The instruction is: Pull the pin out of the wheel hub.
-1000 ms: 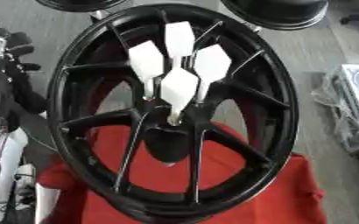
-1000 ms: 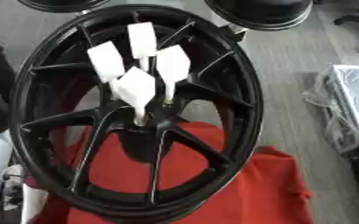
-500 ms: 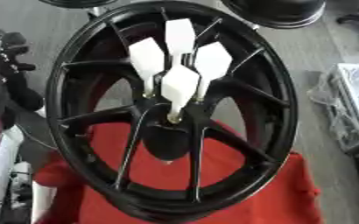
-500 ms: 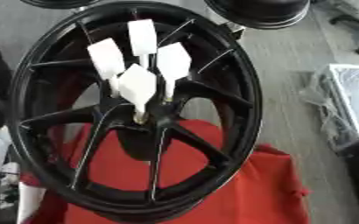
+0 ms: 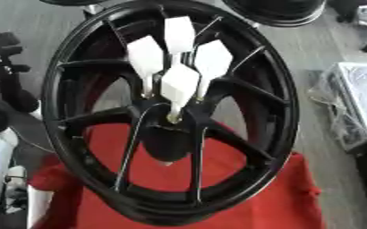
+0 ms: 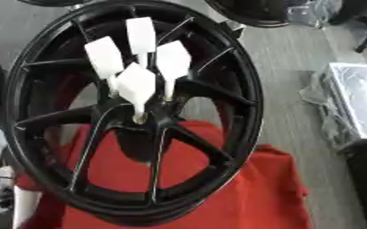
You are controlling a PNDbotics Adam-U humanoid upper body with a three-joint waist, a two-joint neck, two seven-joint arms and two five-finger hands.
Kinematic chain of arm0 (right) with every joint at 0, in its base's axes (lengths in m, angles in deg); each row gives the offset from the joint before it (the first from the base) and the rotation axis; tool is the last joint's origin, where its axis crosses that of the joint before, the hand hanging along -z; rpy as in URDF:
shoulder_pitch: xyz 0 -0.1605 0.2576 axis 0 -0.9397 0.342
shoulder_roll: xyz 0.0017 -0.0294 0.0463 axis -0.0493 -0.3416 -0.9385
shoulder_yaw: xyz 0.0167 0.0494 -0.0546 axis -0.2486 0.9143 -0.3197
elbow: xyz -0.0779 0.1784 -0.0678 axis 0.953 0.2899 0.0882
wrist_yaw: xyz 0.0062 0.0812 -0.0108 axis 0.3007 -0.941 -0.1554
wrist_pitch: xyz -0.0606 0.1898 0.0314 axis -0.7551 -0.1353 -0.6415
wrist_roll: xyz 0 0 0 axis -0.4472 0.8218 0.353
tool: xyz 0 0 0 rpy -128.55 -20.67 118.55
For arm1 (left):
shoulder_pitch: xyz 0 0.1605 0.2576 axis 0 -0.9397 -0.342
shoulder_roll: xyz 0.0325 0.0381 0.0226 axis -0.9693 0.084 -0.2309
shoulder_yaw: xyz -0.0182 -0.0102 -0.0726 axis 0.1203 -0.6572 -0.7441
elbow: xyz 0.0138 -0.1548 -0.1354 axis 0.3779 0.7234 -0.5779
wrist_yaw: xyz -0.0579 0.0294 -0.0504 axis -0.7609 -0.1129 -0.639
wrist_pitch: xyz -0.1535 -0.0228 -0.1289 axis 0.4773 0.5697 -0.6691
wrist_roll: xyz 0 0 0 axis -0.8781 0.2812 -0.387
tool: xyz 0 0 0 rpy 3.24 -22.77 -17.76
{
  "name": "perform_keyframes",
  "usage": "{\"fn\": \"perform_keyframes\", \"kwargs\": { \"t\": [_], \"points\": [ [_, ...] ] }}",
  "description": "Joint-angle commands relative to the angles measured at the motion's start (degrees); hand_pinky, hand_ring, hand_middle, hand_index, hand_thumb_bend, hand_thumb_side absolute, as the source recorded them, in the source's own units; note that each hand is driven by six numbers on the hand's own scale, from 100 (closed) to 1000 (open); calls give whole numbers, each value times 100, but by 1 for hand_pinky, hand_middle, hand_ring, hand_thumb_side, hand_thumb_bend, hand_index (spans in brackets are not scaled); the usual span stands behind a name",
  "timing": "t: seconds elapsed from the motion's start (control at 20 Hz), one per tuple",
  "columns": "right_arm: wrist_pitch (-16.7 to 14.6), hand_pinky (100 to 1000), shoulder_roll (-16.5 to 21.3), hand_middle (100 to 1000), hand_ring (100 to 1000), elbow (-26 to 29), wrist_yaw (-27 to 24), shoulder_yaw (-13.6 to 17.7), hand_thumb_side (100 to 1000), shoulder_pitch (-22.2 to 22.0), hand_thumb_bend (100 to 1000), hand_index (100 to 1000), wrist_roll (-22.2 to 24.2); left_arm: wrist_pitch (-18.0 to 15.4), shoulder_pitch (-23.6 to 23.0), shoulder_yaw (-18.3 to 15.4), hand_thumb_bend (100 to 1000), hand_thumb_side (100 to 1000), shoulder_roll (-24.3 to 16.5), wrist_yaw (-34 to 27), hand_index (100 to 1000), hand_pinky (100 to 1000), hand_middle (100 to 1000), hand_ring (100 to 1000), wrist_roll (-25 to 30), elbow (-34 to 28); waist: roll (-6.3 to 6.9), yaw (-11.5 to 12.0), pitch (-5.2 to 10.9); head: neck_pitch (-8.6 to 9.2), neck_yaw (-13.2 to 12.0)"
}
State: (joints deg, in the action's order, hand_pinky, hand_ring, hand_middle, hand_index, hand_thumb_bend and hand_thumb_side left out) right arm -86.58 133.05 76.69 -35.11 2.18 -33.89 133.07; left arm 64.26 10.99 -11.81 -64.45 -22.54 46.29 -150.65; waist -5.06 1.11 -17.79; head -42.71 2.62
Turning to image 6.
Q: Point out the white open box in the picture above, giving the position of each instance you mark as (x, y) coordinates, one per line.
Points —
(361, 98)

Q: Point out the clear plastic bag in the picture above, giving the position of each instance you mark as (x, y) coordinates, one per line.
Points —
(308, 12)

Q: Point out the black spoked wheel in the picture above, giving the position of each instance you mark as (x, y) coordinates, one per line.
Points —
(244, 89)

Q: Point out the black round wheel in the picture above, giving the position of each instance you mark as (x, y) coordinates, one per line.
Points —
(254, 12)
(51, 1)

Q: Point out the grey plastic wrap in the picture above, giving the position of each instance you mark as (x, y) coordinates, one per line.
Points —
(325, 111)

